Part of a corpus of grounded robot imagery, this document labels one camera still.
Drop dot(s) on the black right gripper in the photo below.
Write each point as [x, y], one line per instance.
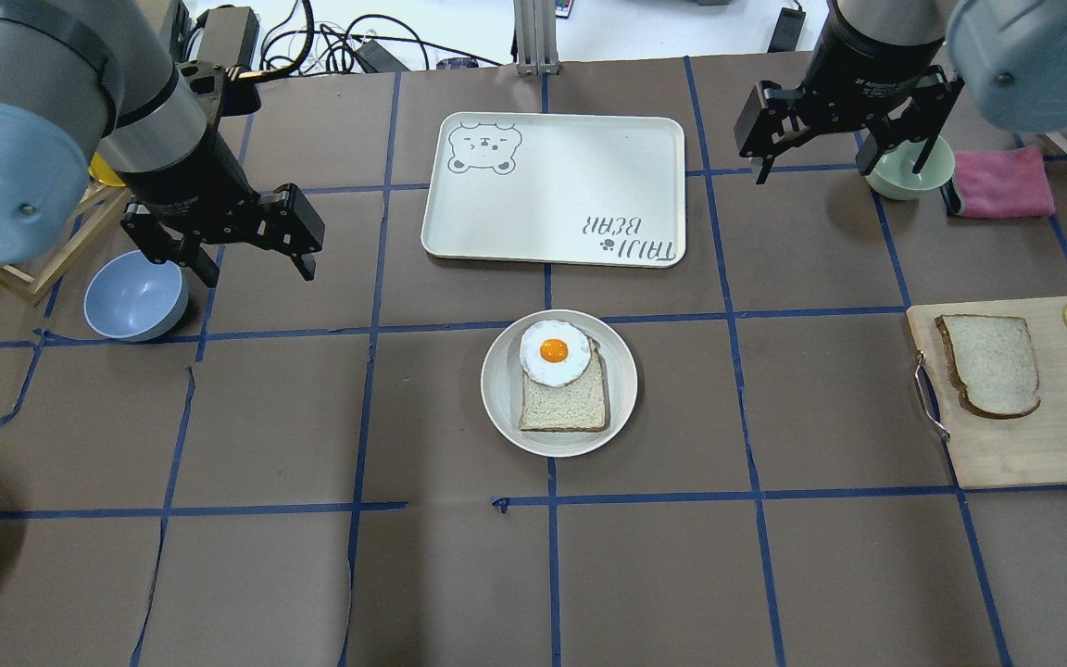
[870, 57]

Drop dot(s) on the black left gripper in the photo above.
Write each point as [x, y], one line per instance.
[183, 190]

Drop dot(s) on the bread slice with dark crust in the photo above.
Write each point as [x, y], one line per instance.
[993, 363]

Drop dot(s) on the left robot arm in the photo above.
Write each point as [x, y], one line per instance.
[80, 79]

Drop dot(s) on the yellow object behind arm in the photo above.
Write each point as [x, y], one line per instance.
[101, 172]

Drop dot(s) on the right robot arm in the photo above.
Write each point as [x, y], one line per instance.
[896, 68]

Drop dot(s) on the white round plate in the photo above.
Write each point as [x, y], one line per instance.
[501, 387]

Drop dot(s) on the bread slice on plate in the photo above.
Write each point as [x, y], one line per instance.
[579, 406]

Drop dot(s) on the green bowl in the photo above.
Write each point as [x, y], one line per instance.
[894, 176]

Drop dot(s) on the blue bowl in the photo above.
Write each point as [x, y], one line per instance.
[133, 299]

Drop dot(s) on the pink folded cloth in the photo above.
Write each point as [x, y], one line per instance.
[999, 185]

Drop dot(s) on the black power adapter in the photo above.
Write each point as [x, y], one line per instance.
[227, 37]

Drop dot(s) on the wooden rack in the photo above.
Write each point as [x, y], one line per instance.
[97, 214]

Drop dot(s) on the cream bear serving tray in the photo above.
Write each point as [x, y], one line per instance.
[558, 188]

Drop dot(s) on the wooden cutting board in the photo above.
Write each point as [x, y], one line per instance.
[1001, 453]

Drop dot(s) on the fried egg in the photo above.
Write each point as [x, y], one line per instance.
[554, 353]

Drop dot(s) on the aluminium frame post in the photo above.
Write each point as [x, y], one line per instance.
[536, 38]

